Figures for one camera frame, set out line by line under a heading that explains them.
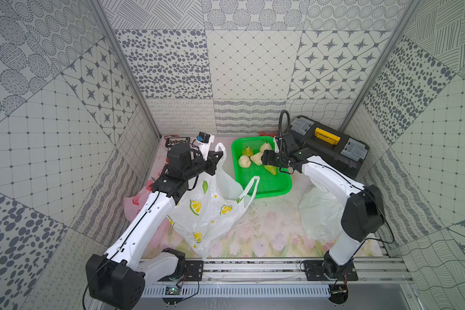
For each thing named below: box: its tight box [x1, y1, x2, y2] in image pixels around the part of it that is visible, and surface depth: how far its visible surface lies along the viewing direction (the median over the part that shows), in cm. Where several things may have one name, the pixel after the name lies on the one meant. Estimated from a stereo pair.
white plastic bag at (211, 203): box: [167, 142, 260, 259], surface depth 75 cm
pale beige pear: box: [238, 155, 252, 168], surface depth 104 cm
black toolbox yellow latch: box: [289, 114, 371, 180], surface depth 95 cm
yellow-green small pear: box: [242, 145, 254, 158], surface depth 107 cm
